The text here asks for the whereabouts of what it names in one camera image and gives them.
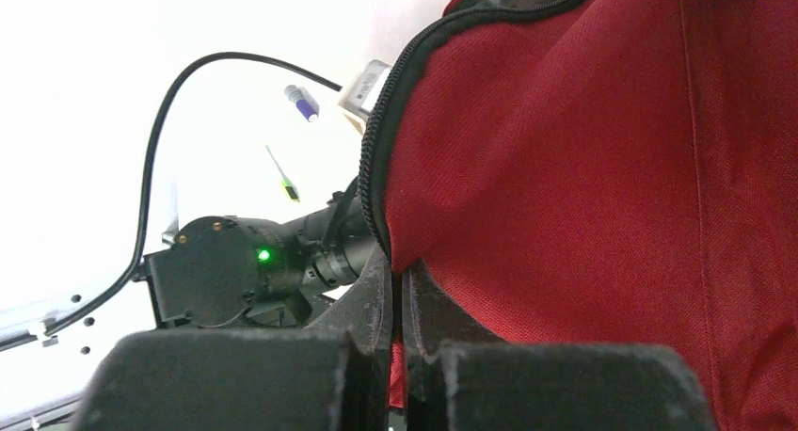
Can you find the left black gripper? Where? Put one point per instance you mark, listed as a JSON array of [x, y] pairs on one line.
[[332, 244]]

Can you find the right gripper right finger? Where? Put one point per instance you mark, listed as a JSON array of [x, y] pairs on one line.
[[461, 376]]

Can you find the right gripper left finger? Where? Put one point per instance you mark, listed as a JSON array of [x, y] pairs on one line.
[[331, 375]]

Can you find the green highlighter pen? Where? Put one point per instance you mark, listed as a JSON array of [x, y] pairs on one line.
[[287, 185]]

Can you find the red student backpack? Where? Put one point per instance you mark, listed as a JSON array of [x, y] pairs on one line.
[[620, 171]]

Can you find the purple glue stick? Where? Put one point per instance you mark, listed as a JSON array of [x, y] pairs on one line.
[[303, 104]]

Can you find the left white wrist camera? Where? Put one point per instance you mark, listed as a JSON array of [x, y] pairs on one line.
[[357, 101]]

